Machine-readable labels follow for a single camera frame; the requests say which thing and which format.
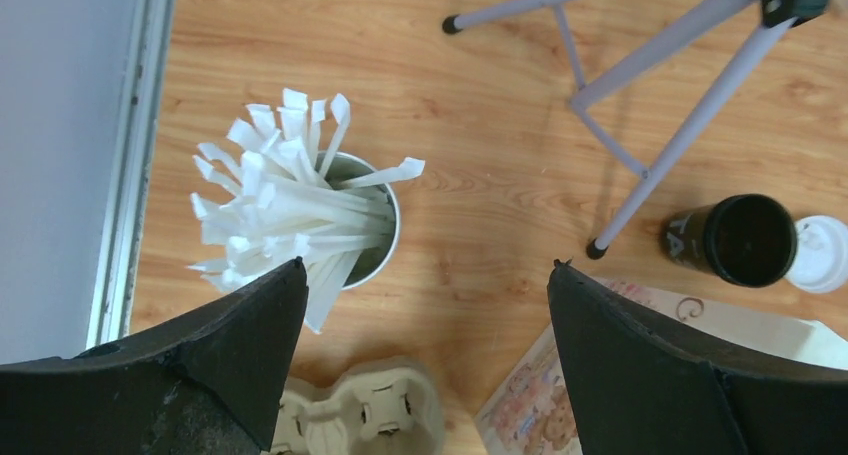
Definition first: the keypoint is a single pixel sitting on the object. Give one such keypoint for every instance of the pulp cup carrier tray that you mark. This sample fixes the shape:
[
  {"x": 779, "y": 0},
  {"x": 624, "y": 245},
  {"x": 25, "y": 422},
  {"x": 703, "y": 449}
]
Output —
[{"x": 388, "y": 406}]

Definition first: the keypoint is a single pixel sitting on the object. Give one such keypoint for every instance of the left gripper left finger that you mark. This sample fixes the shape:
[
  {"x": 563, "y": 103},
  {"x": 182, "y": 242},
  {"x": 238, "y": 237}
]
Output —
[{"x": 206, "y": 382}]

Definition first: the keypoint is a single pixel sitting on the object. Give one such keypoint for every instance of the kraft paper takeout bag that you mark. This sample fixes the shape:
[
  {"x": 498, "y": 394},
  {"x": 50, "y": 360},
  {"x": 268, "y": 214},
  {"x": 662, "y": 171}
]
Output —
[{"x": 530, "y": 412}]

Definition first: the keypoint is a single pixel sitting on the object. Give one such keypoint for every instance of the black paper cup stack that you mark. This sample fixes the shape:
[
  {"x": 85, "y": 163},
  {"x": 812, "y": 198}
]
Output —
[{"x": 747, "y": 240}]

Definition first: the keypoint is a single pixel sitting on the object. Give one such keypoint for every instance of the bundle of wrapped straws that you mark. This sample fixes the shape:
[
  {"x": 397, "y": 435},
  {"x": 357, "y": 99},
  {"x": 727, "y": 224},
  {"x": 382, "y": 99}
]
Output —
[{"x": 276, "y": 185}]

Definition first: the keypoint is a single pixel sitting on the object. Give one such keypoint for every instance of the white straw holder cup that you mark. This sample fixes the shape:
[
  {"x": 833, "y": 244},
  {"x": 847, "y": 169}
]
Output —
[{"x": 380, "y": 234}]

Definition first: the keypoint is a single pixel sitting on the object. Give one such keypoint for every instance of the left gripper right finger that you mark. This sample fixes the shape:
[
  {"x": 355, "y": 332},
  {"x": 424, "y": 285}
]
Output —
[{"x": 641, "y": 382}]

